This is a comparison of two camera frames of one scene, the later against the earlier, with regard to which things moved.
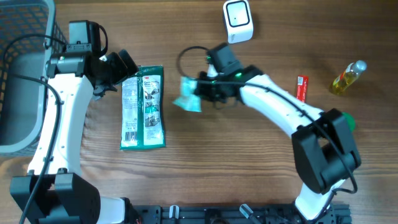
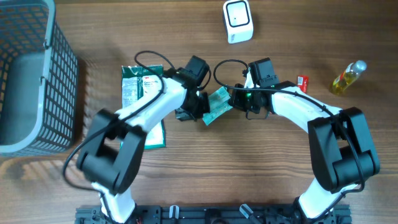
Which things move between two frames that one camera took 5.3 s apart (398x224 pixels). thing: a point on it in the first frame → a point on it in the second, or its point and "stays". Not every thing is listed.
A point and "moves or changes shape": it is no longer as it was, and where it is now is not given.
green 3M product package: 142,116 stays
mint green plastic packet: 188,100 moves or changes shape
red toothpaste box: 301,88 stays
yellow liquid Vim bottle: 343,82 stays
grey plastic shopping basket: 29,33 stays
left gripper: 122,70 → 181,116
